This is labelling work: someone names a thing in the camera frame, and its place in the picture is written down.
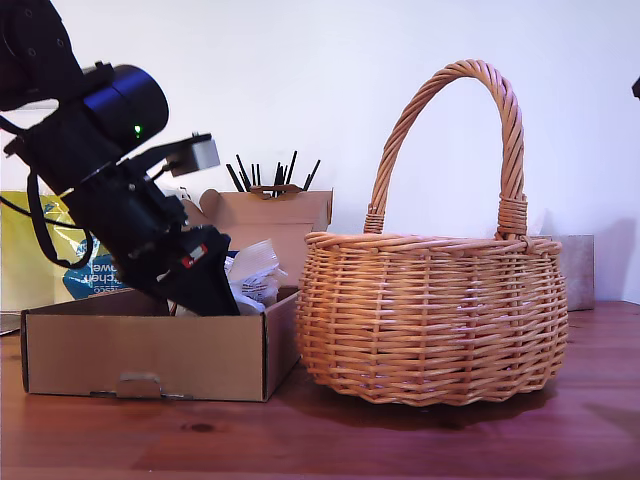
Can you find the thin black stick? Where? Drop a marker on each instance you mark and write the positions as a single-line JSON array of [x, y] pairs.
[[311, 175], [236, 178], [256, 175], [244, 173], [277, 175], [291, 169]]

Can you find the brown cardboard box with lid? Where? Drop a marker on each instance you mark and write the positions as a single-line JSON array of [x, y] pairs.
[[145, 350]]

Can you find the white Galaxy truffle eggs bag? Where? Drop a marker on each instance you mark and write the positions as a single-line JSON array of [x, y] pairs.
[[257, 280]]

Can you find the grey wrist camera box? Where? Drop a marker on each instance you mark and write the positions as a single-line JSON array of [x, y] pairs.
[[197, 155]]

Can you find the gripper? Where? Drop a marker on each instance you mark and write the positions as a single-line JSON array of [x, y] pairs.
[[130, 220]]

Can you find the yellow kitchen towel pack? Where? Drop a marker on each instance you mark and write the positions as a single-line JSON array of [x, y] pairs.
[[20, 250]]

